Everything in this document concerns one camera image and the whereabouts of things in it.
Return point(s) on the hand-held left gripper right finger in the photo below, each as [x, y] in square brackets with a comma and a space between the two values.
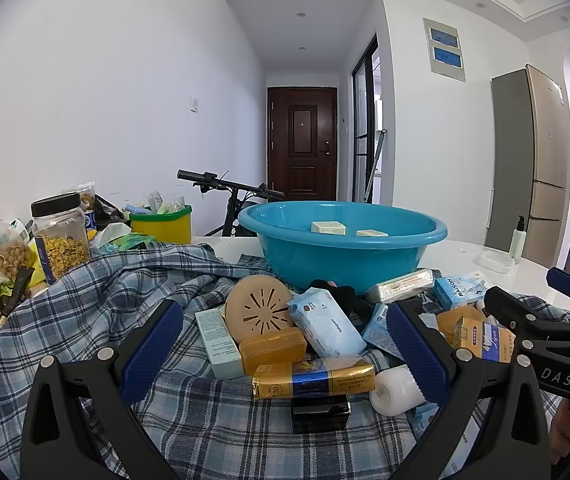
[415, 345]

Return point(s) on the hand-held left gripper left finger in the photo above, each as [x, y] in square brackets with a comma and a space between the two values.
[151, 345]

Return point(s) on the gold and white cigarette box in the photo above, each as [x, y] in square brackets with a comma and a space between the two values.
[482, 340]

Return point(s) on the small white bottle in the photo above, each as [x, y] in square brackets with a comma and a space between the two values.
[395, 392]

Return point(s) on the light blue tissue pack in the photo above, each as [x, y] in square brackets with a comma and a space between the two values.
[327, 325]

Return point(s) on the blue plastic basin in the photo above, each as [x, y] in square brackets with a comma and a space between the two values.
[340, 260]

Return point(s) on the black glossy box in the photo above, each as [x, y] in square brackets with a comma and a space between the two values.
[320, 415]

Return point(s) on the tan plastic soap box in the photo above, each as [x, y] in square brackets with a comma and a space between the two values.
[272, 352]

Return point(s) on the light blue small packet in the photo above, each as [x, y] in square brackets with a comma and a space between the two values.
[377, 330]

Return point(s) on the orange plastic box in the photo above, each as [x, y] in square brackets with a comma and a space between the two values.
[452, 320]

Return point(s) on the clear plastic container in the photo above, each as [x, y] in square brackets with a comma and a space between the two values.
[496, 262]

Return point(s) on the blue and white carton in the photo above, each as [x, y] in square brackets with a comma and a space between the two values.
[465, 290]

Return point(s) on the green and white wrapped pack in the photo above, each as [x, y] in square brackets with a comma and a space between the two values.
[400, 285]

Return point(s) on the mint green carton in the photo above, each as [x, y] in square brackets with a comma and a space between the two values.
[217, 340]

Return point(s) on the green pump bottle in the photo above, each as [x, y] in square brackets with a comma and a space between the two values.
[518, 242]

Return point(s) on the blue plaid shirt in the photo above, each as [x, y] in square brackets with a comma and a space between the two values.
[115, 285]

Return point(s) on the black cloth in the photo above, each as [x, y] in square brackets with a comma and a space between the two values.
[345, 297]

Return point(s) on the green tissue pack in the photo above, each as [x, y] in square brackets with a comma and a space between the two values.
[132, 242]

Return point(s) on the round tan slotted disc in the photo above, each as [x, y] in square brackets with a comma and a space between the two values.
[255, 305]

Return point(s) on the yellow and green bin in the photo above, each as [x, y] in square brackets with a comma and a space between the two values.
[162, 225]

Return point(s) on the gold and grey refrigerator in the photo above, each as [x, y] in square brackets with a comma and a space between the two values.
[530, 160]

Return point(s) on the clear jar of corn flakes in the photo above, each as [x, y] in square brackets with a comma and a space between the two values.
[60, 245]

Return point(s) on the black plastic bag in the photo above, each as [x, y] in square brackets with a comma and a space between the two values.
[107, 210]

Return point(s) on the black bicycle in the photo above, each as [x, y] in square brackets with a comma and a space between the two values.
[232, 210]

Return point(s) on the clear bag of snacks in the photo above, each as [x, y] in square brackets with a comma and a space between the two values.
[5, 255]

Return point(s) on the metal mop pole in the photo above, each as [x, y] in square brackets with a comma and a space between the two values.
[374, 165]

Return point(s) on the black framed glass door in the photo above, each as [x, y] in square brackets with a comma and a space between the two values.
[365, 125]

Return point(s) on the dark brown door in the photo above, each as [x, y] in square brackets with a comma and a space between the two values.
[302, 145]

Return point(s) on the white light switch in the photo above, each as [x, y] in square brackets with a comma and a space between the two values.
[194, 104]

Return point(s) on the grey wall panel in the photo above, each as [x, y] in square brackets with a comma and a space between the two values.
[445, 50]

